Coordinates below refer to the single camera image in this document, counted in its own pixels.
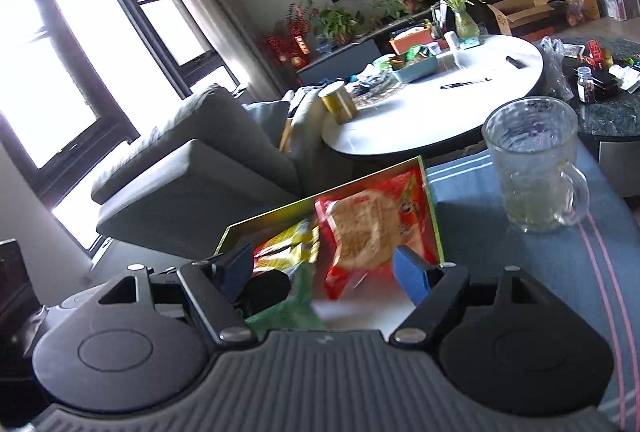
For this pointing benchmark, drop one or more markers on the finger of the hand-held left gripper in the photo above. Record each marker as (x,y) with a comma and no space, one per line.
(270,289)

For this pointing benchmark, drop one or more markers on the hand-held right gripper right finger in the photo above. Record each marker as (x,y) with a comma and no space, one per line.
(407,274)

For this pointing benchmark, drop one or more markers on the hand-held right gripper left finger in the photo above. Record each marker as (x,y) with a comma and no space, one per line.
(237,264)

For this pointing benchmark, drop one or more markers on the green snack packet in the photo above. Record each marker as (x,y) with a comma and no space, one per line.
(295,312)

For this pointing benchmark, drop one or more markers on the yellow and red snack packet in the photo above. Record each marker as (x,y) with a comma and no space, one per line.
(290,247)

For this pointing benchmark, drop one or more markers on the green cardboard box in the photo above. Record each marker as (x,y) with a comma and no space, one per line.
(435,222)

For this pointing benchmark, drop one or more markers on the red round cake packet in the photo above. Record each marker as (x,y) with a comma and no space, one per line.
(365,232)

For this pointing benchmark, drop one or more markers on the blue striped tablecloth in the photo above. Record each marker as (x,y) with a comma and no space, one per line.
(500,257)

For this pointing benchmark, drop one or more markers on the grey armchair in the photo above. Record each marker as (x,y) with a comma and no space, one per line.
(200,161)

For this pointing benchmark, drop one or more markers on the light grey sofa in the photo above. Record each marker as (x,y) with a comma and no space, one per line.
(307,131)

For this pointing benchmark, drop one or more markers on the round white table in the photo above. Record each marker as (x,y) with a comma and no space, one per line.
(440,111)

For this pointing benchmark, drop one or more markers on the glass mug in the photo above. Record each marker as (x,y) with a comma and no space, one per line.
(530,161)

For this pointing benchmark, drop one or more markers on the yellow can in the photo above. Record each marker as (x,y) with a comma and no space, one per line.
(339,104)

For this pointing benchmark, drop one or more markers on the pile of small wrappers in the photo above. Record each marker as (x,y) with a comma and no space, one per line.
(375,89)

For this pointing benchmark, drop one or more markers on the black pen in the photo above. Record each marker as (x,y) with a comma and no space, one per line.
(465,84)

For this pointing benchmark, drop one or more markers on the blue plastic basin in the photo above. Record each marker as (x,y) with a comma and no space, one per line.
(415,70)

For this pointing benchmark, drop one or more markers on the dark television console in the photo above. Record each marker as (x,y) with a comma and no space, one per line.
(350,56)

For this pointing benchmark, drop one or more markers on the red flower decoration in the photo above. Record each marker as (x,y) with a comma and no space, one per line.
(287,41)

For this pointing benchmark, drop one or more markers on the orange storage basket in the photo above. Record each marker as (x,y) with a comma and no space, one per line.
(407,42)

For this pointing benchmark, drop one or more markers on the small white bottle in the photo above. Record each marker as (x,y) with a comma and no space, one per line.
(451,41)

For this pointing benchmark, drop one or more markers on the black remote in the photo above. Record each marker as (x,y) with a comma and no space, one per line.
(515,61)

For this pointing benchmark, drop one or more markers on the small teal box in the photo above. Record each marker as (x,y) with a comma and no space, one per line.
(470,43)

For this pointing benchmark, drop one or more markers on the clear plastic bag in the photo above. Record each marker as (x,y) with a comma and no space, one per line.
(555,66)

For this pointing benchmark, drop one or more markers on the spider plant in glass vase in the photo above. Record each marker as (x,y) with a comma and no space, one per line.
(465,24)

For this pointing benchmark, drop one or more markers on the glass jar dark lid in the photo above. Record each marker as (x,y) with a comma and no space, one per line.
(586,86)

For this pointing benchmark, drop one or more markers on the dark marble side table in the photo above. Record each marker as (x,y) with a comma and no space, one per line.
(615,116)

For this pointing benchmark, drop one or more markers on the dark framed window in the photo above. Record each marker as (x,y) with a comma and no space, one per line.
(60,61)

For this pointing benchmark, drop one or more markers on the open cardboard box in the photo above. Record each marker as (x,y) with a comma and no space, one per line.
(520,16)

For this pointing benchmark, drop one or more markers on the small red box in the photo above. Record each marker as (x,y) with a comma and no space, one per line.
(594,54)

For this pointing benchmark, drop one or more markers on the white tissue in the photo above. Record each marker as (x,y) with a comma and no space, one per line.
(625,79)

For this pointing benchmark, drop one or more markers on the kraft paper bag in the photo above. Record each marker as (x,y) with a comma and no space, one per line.
(582,4)

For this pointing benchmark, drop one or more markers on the clear plastic storage box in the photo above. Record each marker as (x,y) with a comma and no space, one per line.
(620,4)

